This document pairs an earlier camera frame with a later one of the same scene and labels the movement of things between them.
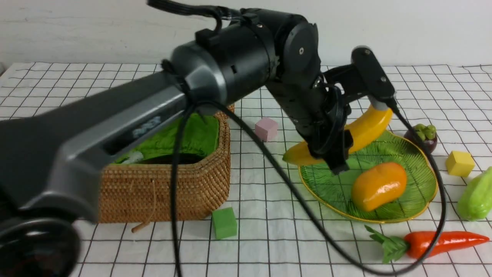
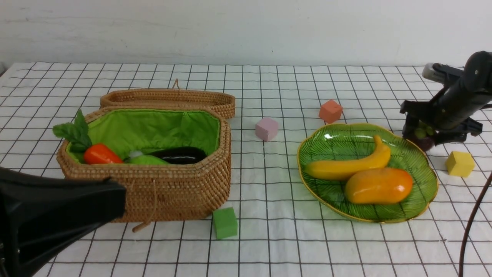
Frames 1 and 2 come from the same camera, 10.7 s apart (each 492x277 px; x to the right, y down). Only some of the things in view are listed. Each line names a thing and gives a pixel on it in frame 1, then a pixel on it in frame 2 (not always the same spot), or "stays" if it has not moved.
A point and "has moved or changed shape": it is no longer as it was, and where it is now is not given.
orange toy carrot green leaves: x=418 y=244 has moved or changed shape
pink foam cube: x=266 y=129 stays
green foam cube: x=225 y=223 stays
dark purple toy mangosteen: x=426 y=135 stays
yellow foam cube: x=459 y=163 stays
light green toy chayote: x=474 y=202 → x=145 y=159
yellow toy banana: x=364 y=130 → x=339 y=169
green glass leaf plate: x=336 y=190 stays
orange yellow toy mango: x=374 y=188 has moved or changed shape
